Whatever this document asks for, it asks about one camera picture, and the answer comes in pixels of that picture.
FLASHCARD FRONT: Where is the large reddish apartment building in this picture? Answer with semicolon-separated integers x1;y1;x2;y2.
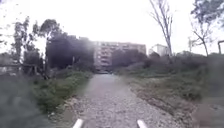
92;40;147;72

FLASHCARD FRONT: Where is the dark bushes before building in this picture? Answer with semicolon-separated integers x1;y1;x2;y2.
110;49;148;68

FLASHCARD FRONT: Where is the grey gravel path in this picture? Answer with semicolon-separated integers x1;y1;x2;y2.
65;73;184;128

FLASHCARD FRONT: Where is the dark dense tree clump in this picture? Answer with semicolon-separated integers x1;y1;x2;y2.
45;19;95;72

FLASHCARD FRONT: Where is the small white building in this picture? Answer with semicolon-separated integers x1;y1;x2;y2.
148;43;170;57

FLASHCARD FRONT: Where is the overgrown scrubby grass bank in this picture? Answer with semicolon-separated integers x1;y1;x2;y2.
113;53;224;128

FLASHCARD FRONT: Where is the green grass verge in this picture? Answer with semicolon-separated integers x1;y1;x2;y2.
0;69;94;128

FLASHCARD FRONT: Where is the tall bare tree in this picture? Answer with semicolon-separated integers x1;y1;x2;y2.
148;0;175;57

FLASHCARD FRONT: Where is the robot's own part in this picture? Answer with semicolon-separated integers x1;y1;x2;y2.
136;119;148;128
72;118;84;128

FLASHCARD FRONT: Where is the row of thin trees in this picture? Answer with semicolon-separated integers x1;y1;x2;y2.
0;15;44;76

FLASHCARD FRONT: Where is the bare branching tree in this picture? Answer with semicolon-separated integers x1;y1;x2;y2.
188;0;224;57

